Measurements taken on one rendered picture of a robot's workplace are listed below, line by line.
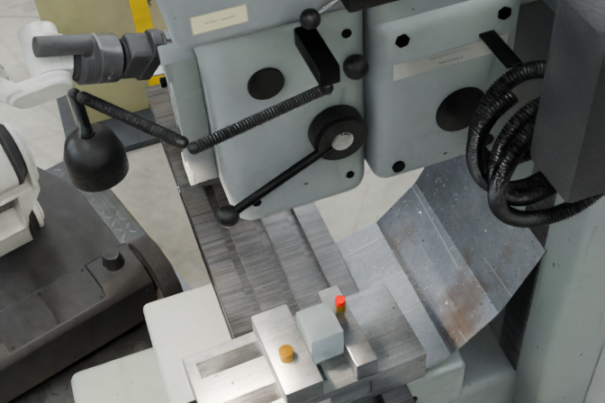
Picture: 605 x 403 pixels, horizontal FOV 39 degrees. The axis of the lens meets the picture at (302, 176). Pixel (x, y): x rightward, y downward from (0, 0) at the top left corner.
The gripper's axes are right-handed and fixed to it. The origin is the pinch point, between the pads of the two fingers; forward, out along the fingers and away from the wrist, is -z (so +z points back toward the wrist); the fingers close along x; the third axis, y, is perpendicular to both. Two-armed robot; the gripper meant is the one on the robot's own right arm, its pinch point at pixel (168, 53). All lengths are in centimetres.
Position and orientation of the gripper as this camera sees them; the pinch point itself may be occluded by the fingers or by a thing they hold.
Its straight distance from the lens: 161.8
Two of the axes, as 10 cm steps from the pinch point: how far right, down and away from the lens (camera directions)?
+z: -8.1, 1.4, -5.7
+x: 4.7, -4.1, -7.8
